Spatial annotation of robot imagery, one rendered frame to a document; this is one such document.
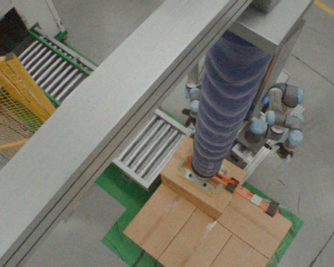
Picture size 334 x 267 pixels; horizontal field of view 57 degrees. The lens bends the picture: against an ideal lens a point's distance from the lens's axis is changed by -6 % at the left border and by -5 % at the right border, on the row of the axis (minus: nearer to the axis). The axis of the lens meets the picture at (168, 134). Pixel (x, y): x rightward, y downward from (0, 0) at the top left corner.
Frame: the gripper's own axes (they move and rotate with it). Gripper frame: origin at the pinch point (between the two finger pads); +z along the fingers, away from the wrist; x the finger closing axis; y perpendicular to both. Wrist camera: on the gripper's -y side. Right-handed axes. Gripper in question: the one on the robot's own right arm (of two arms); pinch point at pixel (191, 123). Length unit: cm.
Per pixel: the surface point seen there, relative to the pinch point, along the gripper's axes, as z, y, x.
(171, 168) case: 13.4, 5.4, -38.2
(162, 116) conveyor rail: 48, -38, 9
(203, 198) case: 14, 41, -44
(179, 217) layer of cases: 54, 31, -64
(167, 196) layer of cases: 53, 10, -53
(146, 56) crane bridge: -197, 29, -72
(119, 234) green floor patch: 108, -16, -109
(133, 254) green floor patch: 108, 9, -118
